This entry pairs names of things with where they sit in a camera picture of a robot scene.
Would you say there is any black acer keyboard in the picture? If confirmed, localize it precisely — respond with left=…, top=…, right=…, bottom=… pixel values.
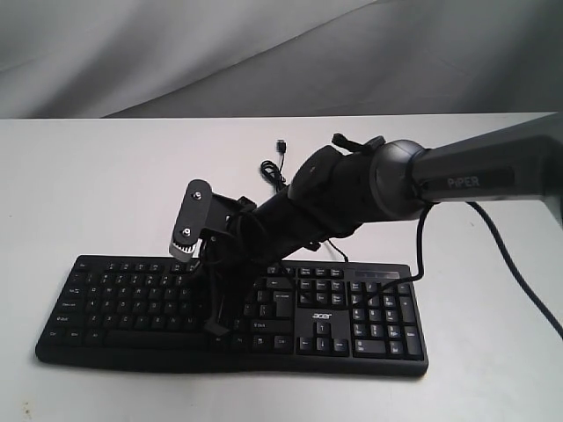
left=35, top=255, right=428, bottom=377

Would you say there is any black USB cable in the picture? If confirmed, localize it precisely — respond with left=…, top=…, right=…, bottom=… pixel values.
left=260, top=139, right=352, bottom=266

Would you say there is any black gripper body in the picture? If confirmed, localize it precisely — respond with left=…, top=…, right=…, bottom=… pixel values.
left=200, top=197, right=290, bottom=307

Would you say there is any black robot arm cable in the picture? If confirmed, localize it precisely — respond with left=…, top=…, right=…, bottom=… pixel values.
left=263, top=184, right=563, bottom=344

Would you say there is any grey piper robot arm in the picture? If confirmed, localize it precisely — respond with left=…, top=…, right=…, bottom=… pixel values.
left=173, top=114, right=562, bottom=335

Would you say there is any grey backdrop cloth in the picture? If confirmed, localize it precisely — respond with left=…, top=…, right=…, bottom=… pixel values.
left=1, top=1, right=562, bottom=119

